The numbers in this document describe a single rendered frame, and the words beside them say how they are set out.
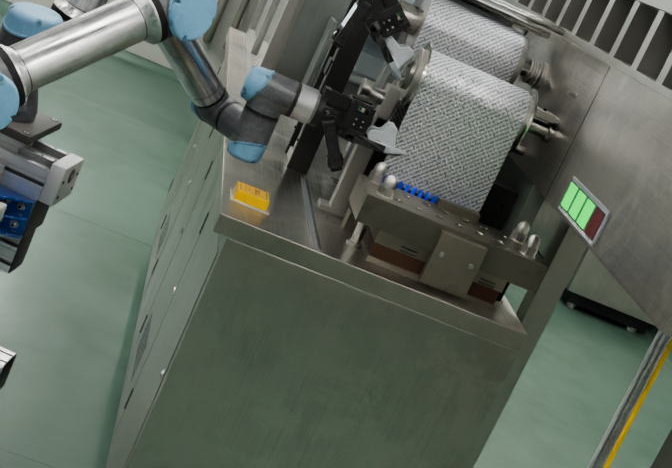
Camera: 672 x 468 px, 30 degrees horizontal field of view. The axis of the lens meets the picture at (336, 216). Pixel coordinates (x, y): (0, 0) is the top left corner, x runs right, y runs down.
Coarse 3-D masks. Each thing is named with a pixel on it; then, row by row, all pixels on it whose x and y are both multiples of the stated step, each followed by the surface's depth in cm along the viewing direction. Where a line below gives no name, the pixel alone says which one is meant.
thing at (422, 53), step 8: (424, 56) 261; (424, 64) 260; (416, 72) 260; (416, 80) 260; (400, 88) 270; (408, 88) 262; (400, 96) 266; (408, 96) 263; (528, 112) 264; (520, 128) 264
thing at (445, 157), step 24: (408, 120) 262; (432, 120) 262; (456, 120) 262; (408, 144) 263; (432, 144) 263; (456, 144) 264; (480, 144) 264; (504, 144) 265; (408, 168) 265; (432, 168) 265; (456, 168) 265; (480, 168) 266; (432, 192) 266; (456, 192) 267; (480, 192) 267
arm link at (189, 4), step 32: (128, 0) 223; (160, 0) 223; (192, 0) 224; (64, 32) 216; (96, 32) 218; (128, 32) 222; (160, 32) 224; (192, 32) 228; (0, 64) 208; (32, 64) 212; (64, 64) 216; (0, 96) 207; (0, 128) 210
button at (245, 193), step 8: (240, 184) 254; (240, 192) 250; (248, 192) 250; (256, 192) 253; (264, 192) 256; (240, 200) 250; (248, 200) 250; (256, 200) 250; (264, 200) 251; (264, 208) 251
